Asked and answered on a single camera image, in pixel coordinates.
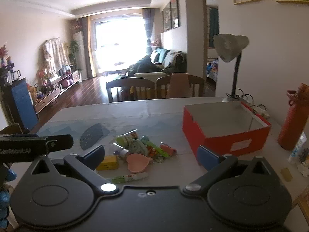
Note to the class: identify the red cardboard box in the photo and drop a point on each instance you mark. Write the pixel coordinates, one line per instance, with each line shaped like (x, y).
(217, 135)

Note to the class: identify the clear round bottle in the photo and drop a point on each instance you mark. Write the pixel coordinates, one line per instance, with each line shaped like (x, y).
(122, 152)

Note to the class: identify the person's left hand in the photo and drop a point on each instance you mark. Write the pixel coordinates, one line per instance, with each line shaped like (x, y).
(4, 196)

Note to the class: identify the yellow eraser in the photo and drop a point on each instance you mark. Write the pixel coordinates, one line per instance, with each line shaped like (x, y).
(286, 174)

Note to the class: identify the dark framed wall picture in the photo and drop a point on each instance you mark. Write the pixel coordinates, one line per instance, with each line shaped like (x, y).
(166, 17)
(175, 11)

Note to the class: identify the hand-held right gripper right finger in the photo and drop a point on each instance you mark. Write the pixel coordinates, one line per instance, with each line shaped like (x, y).
(207, 159)

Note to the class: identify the blue cabinet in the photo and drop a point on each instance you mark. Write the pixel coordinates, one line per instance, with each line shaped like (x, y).
(20, 104)

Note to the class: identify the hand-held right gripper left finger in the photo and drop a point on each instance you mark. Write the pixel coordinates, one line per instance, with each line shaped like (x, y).
(94, 154)

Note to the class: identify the red water bottle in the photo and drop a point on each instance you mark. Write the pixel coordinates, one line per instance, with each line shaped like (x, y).
(292, 123)

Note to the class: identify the wooden television cabinet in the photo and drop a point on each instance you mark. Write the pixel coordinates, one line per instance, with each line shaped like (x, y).
(55, 91)

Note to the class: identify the white desk lamp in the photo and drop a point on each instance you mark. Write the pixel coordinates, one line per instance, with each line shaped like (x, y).
(230, 47)

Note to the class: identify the cloth covered television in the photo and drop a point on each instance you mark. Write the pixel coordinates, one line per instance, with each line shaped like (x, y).
(54, 55)

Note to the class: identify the green white marker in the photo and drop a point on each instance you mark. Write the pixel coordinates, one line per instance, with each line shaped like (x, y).
(128, 177)

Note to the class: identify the coffee table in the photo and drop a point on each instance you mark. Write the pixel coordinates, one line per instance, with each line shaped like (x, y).
(118, 68)

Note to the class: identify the white standing air conditioner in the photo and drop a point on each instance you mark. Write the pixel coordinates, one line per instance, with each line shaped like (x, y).
(78, 53)

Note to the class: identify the yellow box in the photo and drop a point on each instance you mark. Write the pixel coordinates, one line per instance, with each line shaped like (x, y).
(108, 163)

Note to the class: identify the blue white tissue packet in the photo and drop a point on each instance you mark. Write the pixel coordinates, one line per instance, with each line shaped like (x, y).
(298, 149)

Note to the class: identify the wooden chair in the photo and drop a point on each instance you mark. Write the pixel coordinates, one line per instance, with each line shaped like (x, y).
(195, 84)
(130, 89)

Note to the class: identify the potted plant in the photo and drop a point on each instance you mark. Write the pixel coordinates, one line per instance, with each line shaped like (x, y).
(74, 50)

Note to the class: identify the sofa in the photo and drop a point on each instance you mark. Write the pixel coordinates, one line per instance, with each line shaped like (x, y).
(166, 60)

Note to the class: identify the grey curtain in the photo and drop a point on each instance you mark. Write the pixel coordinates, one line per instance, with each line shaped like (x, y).
(148, 29)

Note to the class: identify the jar with green lid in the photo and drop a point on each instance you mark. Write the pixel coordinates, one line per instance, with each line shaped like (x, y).
(126, 138)

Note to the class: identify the pink heart dish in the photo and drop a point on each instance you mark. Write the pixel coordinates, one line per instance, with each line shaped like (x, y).
(137, 163)

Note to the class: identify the pink cloth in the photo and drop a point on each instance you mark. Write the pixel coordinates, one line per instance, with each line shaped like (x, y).
(178, 85)

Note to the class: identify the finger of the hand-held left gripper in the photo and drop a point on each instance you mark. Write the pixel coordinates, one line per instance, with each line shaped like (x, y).
(61, 142)

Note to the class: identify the green toy pen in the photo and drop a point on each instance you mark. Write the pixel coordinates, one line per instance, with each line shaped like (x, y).
(158, 149)

